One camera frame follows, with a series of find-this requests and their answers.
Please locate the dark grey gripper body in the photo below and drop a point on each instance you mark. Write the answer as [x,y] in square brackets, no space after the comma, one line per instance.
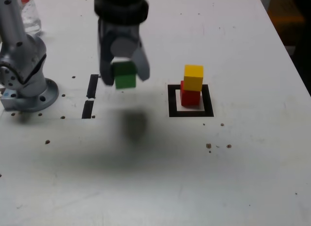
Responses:
[121,31]

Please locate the black tape square outline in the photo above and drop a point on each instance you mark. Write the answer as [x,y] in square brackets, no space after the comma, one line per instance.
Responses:
[209,102]

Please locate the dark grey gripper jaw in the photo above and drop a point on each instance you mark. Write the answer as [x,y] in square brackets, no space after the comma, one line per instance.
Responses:
[105,65]

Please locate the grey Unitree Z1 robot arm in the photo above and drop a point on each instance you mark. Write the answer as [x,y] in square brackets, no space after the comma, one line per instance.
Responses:
[26,53]

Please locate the green cube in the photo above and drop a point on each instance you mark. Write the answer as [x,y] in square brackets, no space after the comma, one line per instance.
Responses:
[125,77]

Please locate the black tape strip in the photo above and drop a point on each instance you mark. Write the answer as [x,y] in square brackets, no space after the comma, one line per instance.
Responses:
[93,86]

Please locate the clear plastic bottle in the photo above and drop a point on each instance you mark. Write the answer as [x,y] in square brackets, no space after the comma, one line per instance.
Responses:
[31,17]

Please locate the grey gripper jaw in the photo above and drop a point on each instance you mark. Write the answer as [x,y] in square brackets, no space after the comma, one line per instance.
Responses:
[124,47]

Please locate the red cube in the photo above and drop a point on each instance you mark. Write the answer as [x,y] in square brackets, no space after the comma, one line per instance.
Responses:
[189,98]

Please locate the yellow cube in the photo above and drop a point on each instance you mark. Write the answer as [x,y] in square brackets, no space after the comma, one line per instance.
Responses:
[193,77]

